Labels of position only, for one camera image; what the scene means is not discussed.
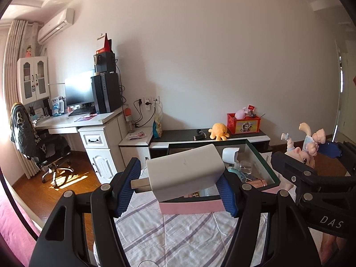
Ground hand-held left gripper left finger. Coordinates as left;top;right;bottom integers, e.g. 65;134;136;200
29;157;142;267

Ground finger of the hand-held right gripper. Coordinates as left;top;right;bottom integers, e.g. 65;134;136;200
271;152;356;205
318;141;356;177

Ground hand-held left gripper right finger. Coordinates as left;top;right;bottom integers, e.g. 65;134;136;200
216;172;323;267

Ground pink pig figurine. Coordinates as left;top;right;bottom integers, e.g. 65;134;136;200
281;122;326;170

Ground clear teal plastic case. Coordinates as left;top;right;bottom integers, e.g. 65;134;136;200
228;167;248;181

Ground rose gold cylinder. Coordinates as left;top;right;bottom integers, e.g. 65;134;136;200
245;179;269;189

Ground glass perfume bottle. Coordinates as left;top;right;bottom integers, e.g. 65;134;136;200
236;160;253;176

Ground pink shallow box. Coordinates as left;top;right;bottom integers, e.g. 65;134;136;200
158;138;281;215

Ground white cylindrical cap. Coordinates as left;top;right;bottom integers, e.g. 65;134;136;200
222;147;240;165

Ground grey rectangular block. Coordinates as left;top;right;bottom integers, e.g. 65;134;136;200
131;144;226;202

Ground person's right forearm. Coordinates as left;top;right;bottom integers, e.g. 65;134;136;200
320;234;345;265

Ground white side table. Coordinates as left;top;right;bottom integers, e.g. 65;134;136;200
119;128;153;170

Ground white desk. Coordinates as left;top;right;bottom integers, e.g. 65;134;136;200
33;106;125;181

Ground red storage crate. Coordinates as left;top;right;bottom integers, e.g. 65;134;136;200
227;113;262;135

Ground orange octopus plush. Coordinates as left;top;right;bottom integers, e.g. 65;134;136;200
208;123;230;140

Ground snack bag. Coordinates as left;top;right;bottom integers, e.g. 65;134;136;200
152;119;164;139

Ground orange-lid bottle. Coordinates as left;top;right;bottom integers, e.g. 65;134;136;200
124;108;134;133

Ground black and white cabinet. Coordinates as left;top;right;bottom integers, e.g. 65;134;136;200
147;129;271;159

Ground black office chair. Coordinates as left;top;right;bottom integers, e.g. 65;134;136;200
10;102;75;184

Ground black keyboard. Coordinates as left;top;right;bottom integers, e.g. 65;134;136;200
68;108;96;117

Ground black computer tower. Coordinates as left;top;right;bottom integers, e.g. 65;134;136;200
91;72;123;114

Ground blue box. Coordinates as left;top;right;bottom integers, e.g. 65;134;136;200
51;96;65;116

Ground black computer monitor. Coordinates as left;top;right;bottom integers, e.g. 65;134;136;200
65;69;96;107

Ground magenta blanket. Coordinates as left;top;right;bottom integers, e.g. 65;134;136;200
0;170;42;267

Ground dark printed jacket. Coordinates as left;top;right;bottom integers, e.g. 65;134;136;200
10;102;42;159

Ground black speaker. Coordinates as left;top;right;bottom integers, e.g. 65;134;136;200
94;51;117;74

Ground white glass-door cabinet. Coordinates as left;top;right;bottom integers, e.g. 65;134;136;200
16;56;50;107

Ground red box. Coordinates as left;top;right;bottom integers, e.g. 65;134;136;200
96;33;113;54

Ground beige curtain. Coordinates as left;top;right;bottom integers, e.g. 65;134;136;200
3;19;38;177

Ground white air conditioner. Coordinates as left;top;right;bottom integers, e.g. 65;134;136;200
37;8;75;45

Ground wall sockets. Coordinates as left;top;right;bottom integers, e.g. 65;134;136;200
136;97;160;106

